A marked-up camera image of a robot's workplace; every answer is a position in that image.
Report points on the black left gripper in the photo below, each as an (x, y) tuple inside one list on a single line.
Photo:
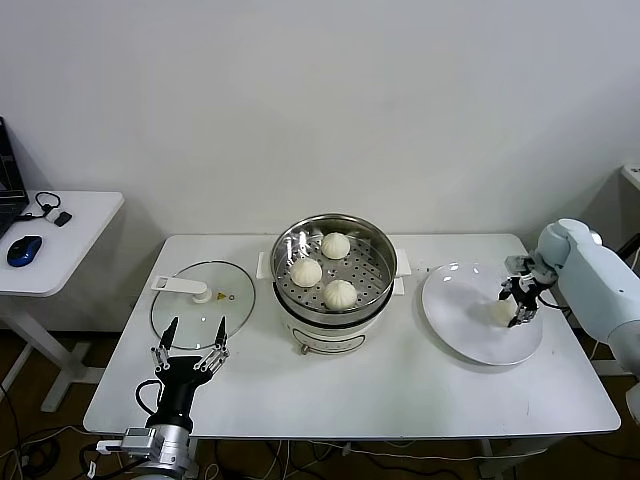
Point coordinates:
[(182, 382)]

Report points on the black laptop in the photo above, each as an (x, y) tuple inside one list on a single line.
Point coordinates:
[(7, 170)]

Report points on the white side table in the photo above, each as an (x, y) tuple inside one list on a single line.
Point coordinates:
[(75, 250)]

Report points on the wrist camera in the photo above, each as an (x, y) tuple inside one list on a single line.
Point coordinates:
[(517, 262), (110, 446)]

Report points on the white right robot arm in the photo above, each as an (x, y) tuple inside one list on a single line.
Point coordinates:
[(600, 285)]

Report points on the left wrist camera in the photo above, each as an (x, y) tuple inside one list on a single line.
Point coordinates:
[(110, 446)]

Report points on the small black device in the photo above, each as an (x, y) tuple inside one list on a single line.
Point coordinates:
[(63, 219)]

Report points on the white round plate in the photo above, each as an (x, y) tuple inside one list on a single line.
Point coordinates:
[(460, 320)]

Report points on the blue and black mouse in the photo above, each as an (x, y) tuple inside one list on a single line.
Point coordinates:
[(24, 250)]

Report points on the white table leg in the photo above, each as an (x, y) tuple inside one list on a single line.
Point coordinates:
[(492, 460)]

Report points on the stainless steel steamer basket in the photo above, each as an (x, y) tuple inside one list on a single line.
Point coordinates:
[(372, 297)]

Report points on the white electric cooking pot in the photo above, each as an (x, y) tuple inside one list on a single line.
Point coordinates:
[(325, 340)]

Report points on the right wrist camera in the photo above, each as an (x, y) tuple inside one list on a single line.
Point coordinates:
[(517, 262)]

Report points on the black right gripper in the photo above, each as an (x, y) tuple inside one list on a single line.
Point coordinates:
[(526, 292)]

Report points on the white steamed baozi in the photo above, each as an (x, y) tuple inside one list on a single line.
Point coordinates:
[(340, 295), (501, 312), (335, 245), (306, 272)]

